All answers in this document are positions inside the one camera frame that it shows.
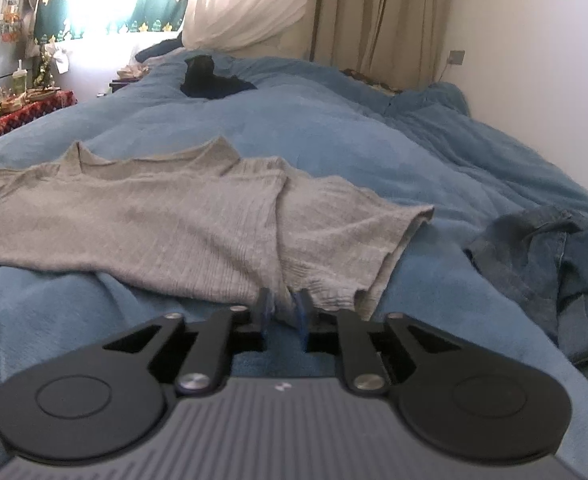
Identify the grey knit polo shirt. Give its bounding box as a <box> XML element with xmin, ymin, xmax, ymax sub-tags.
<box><xmin>0</xmin><ymin>138</ymin><xmax>433</xmax><ymax>322</ymax></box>

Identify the blue denim garment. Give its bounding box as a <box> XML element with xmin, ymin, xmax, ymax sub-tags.
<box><xmin>464</xmin><ymin>206</ymin><xmax>588</xmax><ymax>366</ymax></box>

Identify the beige drape curtain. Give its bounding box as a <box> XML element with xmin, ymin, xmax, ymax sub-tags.
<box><xmin>310</xmin><ymin>0</ymin><xmax>451</xmax><ymax>90</ymax></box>

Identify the grey wall socket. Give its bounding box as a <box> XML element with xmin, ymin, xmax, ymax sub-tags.
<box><xmin>447</xmin><ymin>50</ymin><xmax>465</xmax><ymax>66</ymax></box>

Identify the black cat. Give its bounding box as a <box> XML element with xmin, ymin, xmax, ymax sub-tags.
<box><xmin>180</xmin><ymin>55</ymin><xmax>257</xmax><ymax>100</ymax></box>

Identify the red patterned tablecloth table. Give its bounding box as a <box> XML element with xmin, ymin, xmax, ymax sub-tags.
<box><xmin>0</xmin><ymin>90</ymin><xmax>78</xmax><ymax>137</ymax></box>

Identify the green drink cup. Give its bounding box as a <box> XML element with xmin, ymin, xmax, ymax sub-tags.
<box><xmin>12</xmin><ymin>60</ymin><xmax>28</xmax><ymax>96</ymax></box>

